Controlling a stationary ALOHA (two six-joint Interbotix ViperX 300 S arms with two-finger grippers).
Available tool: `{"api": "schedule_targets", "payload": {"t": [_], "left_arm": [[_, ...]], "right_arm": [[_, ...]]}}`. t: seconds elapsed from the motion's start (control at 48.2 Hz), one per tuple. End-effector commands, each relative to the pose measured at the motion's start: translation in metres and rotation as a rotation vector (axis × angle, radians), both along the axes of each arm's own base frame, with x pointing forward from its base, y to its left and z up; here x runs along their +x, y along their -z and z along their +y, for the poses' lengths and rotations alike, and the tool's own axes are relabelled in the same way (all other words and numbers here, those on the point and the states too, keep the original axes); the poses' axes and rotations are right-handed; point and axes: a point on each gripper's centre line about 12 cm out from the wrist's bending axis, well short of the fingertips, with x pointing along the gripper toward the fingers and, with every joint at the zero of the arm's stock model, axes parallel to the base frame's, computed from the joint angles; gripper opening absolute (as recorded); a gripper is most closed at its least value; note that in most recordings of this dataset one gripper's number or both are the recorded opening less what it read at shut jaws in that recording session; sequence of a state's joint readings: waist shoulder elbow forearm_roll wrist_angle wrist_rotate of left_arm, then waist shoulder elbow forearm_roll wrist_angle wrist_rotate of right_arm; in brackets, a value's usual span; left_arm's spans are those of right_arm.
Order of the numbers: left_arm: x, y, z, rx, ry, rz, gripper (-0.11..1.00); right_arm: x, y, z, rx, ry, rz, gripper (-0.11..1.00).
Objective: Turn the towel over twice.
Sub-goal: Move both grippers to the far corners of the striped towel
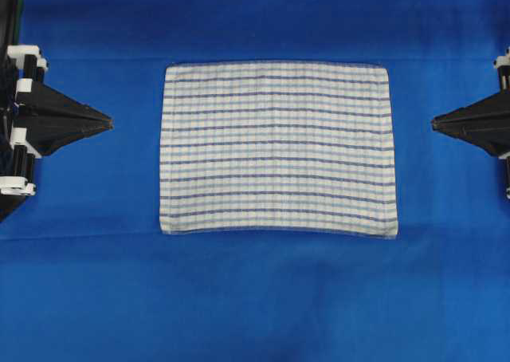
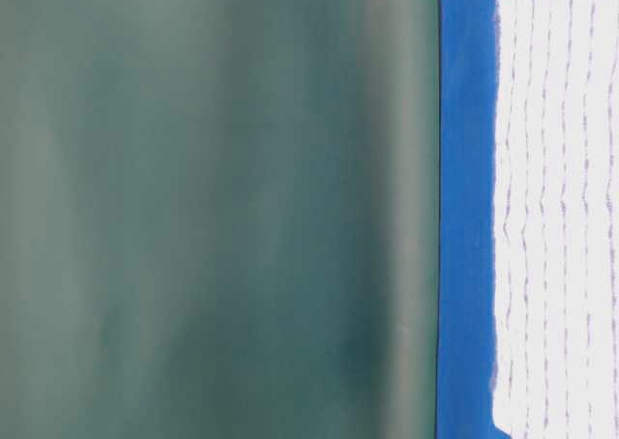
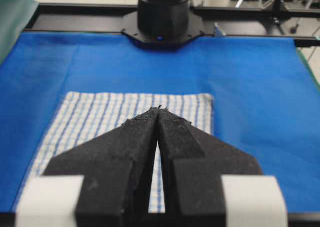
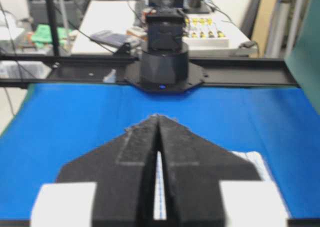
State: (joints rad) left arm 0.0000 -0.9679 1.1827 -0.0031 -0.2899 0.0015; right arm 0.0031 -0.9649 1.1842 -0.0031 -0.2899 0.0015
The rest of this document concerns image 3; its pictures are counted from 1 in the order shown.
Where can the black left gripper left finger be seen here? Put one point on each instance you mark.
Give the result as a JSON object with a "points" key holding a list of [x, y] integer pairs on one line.
{"points": [[101, 183]]}

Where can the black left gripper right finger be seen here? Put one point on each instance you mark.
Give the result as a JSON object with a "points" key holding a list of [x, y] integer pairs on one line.
{"points": [[209, 183]]}

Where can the blue white striped towel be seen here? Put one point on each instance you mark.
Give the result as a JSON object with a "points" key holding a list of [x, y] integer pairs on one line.
{"points": [[81, 117]]}

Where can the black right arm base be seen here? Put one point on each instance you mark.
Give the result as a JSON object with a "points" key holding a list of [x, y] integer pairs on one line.
{"points": [[162, 24]]}

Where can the blue table cloth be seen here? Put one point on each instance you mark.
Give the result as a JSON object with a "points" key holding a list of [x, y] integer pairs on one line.
{"points": [[266, 101]]}

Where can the green cloth sheet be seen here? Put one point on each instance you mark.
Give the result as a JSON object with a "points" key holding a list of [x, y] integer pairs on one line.
{"points": [[14, 17]]}

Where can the black table frame rail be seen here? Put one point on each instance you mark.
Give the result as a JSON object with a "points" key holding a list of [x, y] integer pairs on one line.
{"points": [[218, 22]]}

